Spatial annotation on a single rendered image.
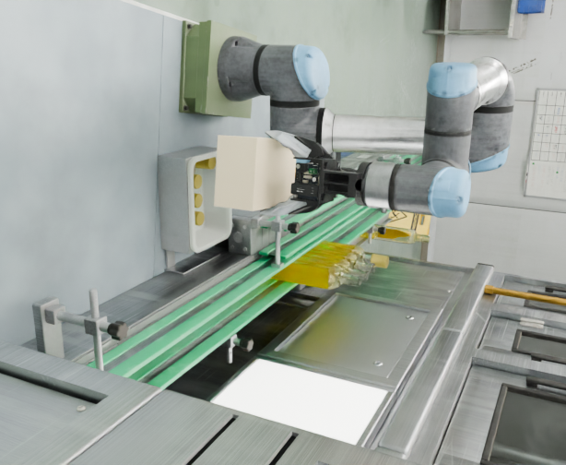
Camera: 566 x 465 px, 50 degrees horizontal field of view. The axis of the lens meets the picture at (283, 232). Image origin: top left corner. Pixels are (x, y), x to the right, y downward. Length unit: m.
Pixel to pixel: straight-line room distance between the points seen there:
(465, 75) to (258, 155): 0.35
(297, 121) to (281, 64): 0.13
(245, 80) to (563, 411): 1.01
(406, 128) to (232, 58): 0.42
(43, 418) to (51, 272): 0.57
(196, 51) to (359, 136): 0.42
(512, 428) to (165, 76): 1.05
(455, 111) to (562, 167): 6.37
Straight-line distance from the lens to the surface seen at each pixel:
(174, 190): 1.40
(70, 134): 1.21
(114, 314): 1.27
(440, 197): 0.93
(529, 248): 7.60
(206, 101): 1.43
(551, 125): 7.31
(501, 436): 1.36
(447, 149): 1.01
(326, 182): 0.96
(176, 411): 0.63
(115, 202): 1.31
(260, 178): 1.03
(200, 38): 1.45
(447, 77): 1.00
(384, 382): 1.37
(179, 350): 1.31
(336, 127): 1.40
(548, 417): 1.46
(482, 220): 7.57
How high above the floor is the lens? 1.60
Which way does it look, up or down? 25 degrees down
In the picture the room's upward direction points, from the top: 98 degrees clockwise
